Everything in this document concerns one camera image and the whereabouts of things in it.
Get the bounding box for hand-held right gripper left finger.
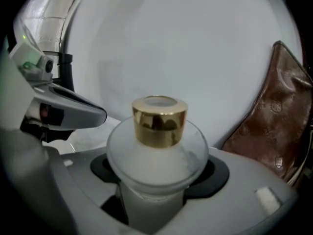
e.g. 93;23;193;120
0;47;134;235

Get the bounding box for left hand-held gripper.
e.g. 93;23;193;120
9;42;108;143

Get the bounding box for small clear bottle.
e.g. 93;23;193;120
106;94;210;234

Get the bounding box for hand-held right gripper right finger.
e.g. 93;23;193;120
156;146;300;235

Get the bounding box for shiny plastic-covered panel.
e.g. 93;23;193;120
14;0;84;55

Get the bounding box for brown leather bag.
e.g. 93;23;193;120
221;40;313;188

